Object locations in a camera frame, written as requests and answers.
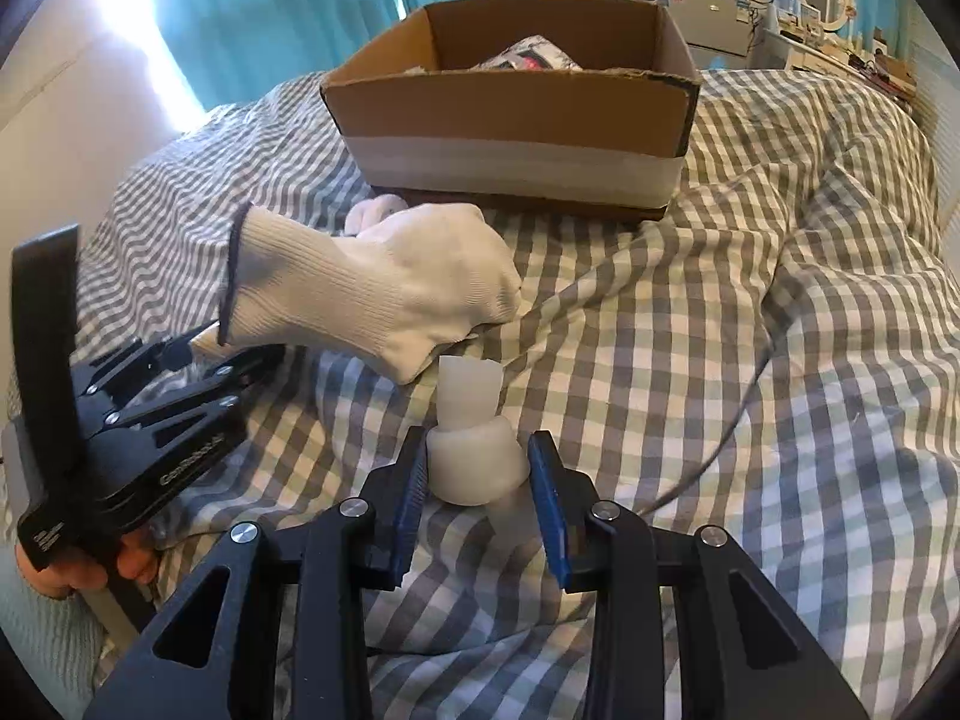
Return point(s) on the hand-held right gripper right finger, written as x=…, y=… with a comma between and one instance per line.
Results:
x=546, y=504

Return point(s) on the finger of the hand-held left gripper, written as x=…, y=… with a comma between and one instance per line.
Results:
x=142, y=360
x=195, y=394

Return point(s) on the white knit glove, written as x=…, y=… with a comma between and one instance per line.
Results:
x=390, y=292

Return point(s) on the person's left hand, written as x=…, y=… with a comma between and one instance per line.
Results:
x=131, y=566

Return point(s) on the cardboard box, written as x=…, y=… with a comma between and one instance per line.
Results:
x=510, y=112

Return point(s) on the teal curtain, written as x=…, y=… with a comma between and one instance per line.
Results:
x=300, y=0

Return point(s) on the white appliance box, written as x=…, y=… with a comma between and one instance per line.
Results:
x=712, y=15

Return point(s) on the white desk with clutter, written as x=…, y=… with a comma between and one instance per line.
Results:
x=840, y=56

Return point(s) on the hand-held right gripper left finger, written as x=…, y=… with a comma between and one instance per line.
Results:
x=414, y=496

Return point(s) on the packet inside box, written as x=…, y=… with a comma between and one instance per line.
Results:
x=532, y=52

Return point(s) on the grey checked blanket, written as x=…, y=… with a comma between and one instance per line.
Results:
x=675, y=315

